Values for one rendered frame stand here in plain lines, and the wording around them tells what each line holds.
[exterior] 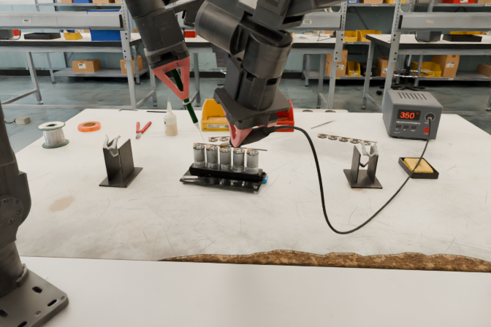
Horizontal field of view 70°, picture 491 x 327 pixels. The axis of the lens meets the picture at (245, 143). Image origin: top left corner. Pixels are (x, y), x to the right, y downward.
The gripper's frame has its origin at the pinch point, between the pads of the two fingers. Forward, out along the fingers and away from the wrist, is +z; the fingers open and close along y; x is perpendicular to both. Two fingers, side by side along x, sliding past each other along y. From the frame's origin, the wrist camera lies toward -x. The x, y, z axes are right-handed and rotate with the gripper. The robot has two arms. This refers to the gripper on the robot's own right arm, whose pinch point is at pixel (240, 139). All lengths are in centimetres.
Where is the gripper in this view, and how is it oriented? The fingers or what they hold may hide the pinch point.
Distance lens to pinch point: 57.8
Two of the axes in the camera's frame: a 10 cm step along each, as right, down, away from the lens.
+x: 4.7, 7.0, -5.4
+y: -8.6, 2.2, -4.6
